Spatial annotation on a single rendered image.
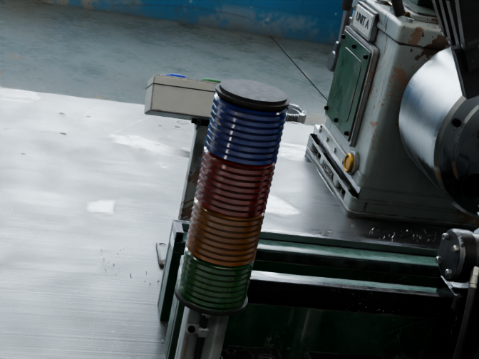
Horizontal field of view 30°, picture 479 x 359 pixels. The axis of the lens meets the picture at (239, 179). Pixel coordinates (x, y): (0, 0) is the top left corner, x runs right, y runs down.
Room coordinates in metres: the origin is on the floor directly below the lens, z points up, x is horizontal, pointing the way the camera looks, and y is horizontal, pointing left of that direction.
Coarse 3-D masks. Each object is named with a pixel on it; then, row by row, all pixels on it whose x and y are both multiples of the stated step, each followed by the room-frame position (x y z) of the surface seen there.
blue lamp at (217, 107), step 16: (224, 112) 0.66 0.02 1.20; (240, 112) 0.65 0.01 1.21; (256, 112) 0.65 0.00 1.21; (272, 112) 0.66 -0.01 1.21; (224, 128) 0.66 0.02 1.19; (240, 128) 0.65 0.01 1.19; (256, 128) 0.65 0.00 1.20; (272, 128) 0.66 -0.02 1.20; (208, 144) 0.67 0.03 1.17; (224, 144) 0.66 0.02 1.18; (240, 144) 0.65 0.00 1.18; (256, 144) 0.66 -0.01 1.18; (272, 144) 0.66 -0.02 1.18; (240, 160) 0.65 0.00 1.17; (256, 160) 0.66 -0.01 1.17; (272, 160) 0.67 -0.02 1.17
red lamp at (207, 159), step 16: (208, 160) 0.66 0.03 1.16; (224, 160) 0.66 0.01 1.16; (208, 176) 0.66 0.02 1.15; (224, 176) 0.65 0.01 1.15; (240, 176) 0.65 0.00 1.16; (256, 176) 0.66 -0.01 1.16; (208, 192) 0.66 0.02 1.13; (224, 192) 0.65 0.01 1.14; (240, 192) 0.65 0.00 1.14; (256, 192) 0.66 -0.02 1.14; (208, 208) 0.66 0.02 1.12; (224, 208) 0.65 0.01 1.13; (240, 208) 0.65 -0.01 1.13; (256, 208) 0.66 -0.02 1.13
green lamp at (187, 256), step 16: (192, 256) 0.66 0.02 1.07; (192, 272) 0.66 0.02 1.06; (208, 272) 0.65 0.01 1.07; (224, 272) 0.65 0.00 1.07; (240, 272) 0.66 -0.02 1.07; (192, 288) 0.66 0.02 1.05; (208, 288) 0.65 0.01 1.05; (224, 288) 0.65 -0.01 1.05; (240, 288) 0.66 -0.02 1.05; (192, 304) 0.66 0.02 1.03; (208, 304) 0.65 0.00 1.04; (224, 304) 0.66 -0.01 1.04; (240, 304) 0.67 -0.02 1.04
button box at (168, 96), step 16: (160, 80) 1.16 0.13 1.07; (176, 80) 1.17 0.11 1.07; (192, 80) 1.18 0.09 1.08; (160, 96) 1.16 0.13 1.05; (176, 96) 1.16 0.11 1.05; (192, 96) 1.17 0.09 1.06; (208, 96) 1.18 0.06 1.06; (144, 112) 1.20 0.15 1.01; (160, 112) 1.15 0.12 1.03; (176, 112) 1.16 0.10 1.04; (192, 112) 1.16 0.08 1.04; (208, 112) 1.17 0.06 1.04
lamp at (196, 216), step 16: (192, 208) 0.68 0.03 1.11; (192, 224) 0.67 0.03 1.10; (208, 224) 0.66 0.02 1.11; (224, 224) 0.65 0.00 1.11; (240, 224) 0.66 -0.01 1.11; (256, 224) 0.67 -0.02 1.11; (192, 240) 0.66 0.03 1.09; (208, 240) 0.66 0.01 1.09; (224, 240) 0.65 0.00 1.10; (240, 240) 0.66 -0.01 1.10; (256, 240) 0.67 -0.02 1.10; (208, 256) 0.65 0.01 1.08; (224, 256) 0.65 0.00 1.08; (240, 256) 0.66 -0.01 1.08
